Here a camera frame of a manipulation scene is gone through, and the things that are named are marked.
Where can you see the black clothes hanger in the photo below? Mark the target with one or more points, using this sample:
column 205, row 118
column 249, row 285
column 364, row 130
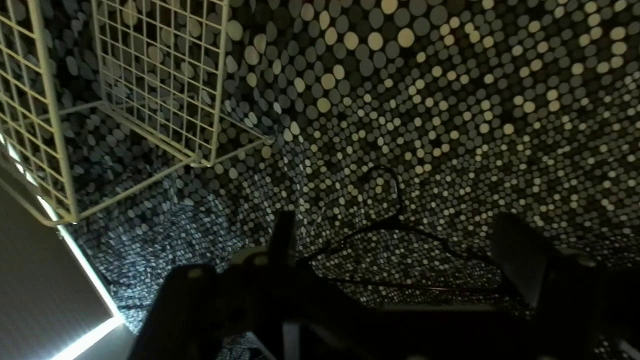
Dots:
column 396, row 222

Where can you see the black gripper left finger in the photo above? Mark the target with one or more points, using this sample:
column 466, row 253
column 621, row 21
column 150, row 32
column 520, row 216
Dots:
column 193, row 306

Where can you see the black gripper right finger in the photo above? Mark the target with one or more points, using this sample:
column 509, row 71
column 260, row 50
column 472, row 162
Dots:
column 527, row 260

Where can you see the black polka dot duvet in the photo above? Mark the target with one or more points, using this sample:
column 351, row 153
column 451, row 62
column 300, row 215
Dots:
column 433, row 101

